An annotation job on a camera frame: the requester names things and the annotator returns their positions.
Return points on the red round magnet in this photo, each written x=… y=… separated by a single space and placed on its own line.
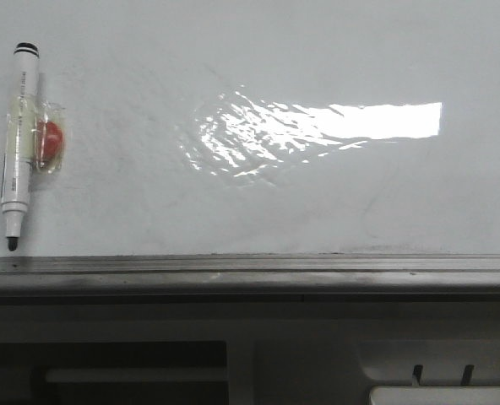
x=49 y=143

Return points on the white black whiteboard marker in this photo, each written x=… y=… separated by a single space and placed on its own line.
x=19 y=156

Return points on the white whiteboard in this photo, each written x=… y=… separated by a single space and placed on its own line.
x=265 y=126

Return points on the grey aluminium whiteboard tray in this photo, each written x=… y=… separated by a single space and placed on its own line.
x=39 y=278

